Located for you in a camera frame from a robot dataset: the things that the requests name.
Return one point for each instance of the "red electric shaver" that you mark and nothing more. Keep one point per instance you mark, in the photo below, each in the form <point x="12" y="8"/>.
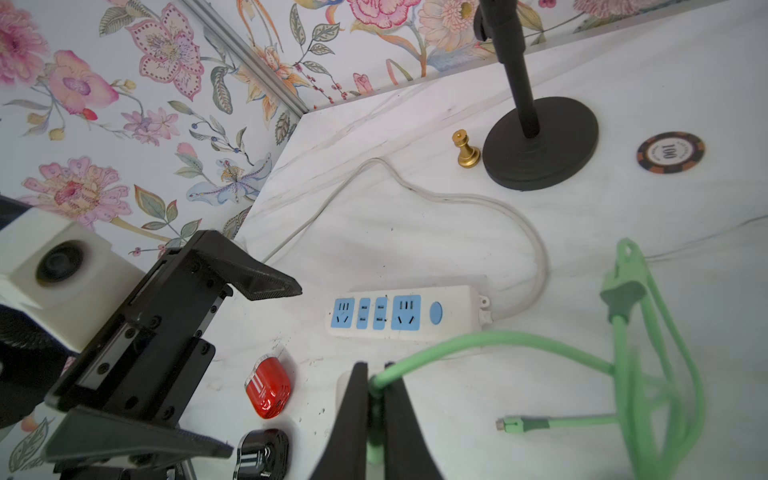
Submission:
<point x="268" y="387"/>

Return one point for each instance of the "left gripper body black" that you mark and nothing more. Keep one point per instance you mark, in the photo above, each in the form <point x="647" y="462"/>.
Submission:
<point x="147" y="361"/>

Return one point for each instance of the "white power strip blue sockets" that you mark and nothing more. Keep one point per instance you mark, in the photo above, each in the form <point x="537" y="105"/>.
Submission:
<point x="429" y="315"/>

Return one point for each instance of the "gold chess pawn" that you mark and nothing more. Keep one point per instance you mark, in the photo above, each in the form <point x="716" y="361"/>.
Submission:
<point x="469" y="156"/>

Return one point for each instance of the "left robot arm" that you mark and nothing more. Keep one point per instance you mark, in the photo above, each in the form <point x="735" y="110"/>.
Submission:
<point x="32" y="361"/>

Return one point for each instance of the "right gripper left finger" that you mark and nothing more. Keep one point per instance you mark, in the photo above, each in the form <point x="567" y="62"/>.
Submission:
<point x="344" y="457"/>

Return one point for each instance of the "black microphone stand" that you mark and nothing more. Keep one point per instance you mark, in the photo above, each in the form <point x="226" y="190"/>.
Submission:
<point x="541" y="142"/>

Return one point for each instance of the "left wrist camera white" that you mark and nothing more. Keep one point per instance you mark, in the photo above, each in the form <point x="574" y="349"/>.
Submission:
<point x="62" y="275"/>

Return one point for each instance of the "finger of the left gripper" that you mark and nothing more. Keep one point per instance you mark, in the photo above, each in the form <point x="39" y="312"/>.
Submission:
<point x="87" y="436"/>
<point x="252" y="278"/>

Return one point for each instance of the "poker chip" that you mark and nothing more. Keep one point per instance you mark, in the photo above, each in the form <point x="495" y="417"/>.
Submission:
<point x="671" y="152"/>

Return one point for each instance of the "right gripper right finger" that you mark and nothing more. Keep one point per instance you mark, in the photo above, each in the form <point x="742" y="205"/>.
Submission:
<point x="406" y="455"/>

